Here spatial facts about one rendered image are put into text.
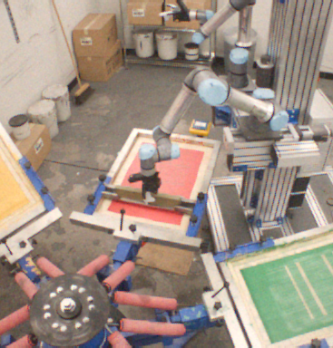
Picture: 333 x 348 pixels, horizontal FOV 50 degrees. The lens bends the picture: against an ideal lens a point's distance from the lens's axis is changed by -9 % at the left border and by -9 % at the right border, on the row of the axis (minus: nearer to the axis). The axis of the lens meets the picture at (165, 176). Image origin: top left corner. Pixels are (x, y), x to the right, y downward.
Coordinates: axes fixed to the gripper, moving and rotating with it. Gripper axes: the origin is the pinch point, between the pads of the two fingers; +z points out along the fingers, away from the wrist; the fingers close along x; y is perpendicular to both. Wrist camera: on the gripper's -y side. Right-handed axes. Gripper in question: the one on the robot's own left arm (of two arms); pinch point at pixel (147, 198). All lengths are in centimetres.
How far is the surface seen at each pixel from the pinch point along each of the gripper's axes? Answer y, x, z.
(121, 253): 0.2, -39.6, -3.3
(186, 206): 21.0, 1.8, 2.1
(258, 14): 31, 367, 18
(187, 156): 10.9, 44.4, 5.2
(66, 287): -4, -77, -30
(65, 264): -78, 1, 101
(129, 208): -8.9, -5.0, 5.3
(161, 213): 8.6, -3.7, 5.3
